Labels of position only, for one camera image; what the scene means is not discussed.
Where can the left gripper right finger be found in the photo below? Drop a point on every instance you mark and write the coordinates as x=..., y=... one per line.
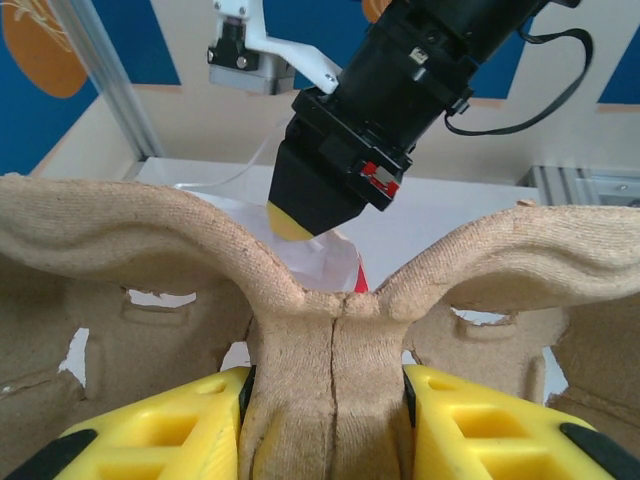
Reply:
x=425, y=425

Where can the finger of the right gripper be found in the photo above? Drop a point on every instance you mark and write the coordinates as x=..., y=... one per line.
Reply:
x=310, y=200

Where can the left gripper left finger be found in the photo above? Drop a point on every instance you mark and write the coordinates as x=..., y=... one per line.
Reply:
x=210, y=395

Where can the white red paper bag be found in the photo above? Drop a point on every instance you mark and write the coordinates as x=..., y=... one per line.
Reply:
x=300, y=260

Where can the brown pulp cup carrier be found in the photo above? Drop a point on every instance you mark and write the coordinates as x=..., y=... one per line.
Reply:
x=325, y=350

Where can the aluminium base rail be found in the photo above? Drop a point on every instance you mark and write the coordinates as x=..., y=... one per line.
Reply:
x=565, y=185

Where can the aluminium frame post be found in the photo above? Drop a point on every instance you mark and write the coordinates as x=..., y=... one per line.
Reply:
x=117, y=90

